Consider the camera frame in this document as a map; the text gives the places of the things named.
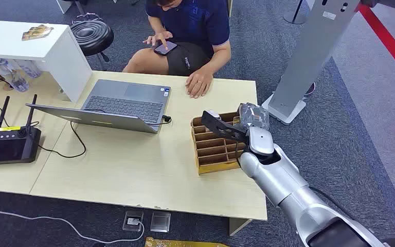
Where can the dark smartphone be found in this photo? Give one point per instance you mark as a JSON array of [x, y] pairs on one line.
[[165, 48]]

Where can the person's right forearm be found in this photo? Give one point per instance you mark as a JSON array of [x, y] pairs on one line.
[[156, 24]]

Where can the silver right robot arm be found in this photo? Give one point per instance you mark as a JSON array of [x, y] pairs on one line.
[[286, 184]]

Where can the person's left forearm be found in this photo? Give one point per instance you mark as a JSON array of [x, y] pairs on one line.
[[218, 59]]

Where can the wooden slotted card organizer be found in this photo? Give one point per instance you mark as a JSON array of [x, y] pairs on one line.
[[214, 151]]

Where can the person's left hand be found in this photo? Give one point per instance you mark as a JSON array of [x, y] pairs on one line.
[[199, 83]]

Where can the person's hand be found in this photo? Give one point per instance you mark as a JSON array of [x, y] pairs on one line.
[[159, 37], [199, 83]]

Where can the person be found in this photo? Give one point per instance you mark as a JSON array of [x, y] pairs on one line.
[[190, 30]]

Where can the person's right hand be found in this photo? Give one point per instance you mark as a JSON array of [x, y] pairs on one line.
[[159, 37]]

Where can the grey open laptop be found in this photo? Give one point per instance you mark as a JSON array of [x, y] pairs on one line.
[[126, 104]]

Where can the silver floor cover plate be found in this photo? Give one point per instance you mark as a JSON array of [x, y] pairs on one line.
[[160, 222]]

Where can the beige table leg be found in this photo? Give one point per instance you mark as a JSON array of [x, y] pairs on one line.
[[238, 226]]

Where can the floor power socket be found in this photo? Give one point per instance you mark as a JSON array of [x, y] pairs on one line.
[[133, 221]]

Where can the gold patterned sheet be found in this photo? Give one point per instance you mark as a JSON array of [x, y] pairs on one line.
[[180, 243]]

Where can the silver kiosk stand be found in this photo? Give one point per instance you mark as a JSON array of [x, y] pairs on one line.
[[310, 58]]

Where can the black round stool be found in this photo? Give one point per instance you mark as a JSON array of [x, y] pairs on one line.
[[92, 35]]

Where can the grey stanchion base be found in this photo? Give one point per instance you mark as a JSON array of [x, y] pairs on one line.
[[294, 17]]

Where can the clear plastic water bottle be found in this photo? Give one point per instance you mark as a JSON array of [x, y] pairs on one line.
[[11, 75], [30, 68]]

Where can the white desk riser shelf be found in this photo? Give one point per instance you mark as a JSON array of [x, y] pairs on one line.
[[30, 44]]

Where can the yellow patterned packet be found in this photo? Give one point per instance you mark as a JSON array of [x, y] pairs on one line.
[[36, 32]]

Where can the black remote controller with antennas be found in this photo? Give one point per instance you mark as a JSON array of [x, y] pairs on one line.
[[10, 146]]

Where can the red barrier belt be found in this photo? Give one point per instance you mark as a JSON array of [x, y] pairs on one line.
[[388, 41]]

